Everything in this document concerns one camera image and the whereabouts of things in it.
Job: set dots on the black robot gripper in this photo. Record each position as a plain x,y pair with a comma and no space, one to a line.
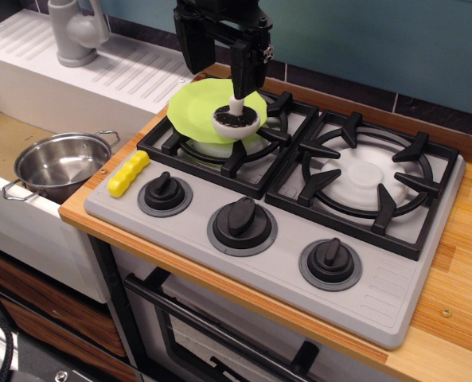
240,25

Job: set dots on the white toy mushroom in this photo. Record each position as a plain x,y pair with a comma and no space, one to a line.
235,120

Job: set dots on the green plastic plate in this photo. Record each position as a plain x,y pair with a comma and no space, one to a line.
191,109

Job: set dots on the white toy sink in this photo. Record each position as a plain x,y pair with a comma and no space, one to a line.
114,96

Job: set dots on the stainless steel pot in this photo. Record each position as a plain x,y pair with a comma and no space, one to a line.
57,166

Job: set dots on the black left burner grate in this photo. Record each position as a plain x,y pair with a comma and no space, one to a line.
283,120

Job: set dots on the black burner grate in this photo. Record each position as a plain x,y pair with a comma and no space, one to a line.
432,173
283,120

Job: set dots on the black right burner grate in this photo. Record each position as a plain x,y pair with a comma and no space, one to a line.
432,173

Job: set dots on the grey toy faucet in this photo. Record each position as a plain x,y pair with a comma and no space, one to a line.
77,36

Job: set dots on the black left stove knob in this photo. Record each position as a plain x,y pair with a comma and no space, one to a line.
165,196

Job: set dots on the black stove knob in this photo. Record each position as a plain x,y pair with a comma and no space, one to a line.
165,196
330,265
242,228

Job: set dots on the black middle stove knob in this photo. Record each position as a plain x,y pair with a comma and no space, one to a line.
242,228

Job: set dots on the grey toy stove top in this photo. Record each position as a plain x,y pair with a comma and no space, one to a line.
379,307

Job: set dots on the black right stove knob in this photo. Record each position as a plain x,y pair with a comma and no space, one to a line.
330,265

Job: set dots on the wooden drawer front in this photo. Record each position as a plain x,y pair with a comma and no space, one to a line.
63,319

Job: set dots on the black oven door handle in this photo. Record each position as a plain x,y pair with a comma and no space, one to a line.
296,371

